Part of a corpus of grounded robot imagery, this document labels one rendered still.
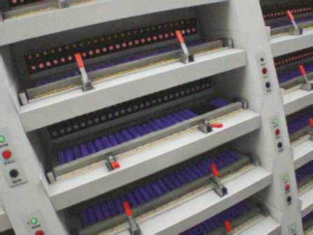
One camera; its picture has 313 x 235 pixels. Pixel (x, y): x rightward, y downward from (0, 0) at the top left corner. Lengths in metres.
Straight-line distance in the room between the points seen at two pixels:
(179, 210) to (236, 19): 0.56
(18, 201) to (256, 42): 0.74
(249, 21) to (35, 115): 0.62
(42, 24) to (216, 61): 0.44
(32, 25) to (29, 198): 0.37
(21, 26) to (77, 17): 0.12
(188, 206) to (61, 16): 0.58
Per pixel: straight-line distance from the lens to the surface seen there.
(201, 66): 0.66
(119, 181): 0.61
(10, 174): 0.59
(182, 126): 0.68
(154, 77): 0.60
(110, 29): 0.81
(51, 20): 0.60
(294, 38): 0.91
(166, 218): 0.70
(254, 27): 0.79
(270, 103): 0.80
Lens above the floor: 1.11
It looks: 8 degrees down
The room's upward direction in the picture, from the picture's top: 16 degrees counter-clockwise
